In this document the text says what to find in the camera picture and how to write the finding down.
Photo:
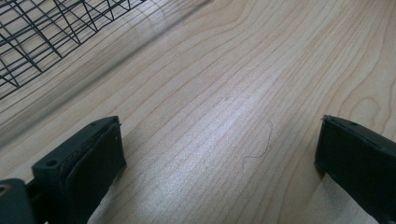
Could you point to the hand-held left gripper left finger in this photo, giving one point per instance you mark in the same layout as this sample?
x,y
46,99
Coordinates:
x,y
84,168

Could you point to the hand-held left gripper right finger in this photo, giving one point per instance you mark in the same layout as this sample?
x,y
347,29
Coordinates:
x,y
358,158

